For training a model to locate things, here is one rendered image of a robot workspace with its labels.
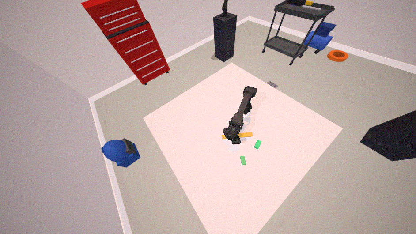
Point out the orange bar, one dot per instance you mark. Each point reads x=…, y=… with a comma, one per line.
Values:
x=246, y=134

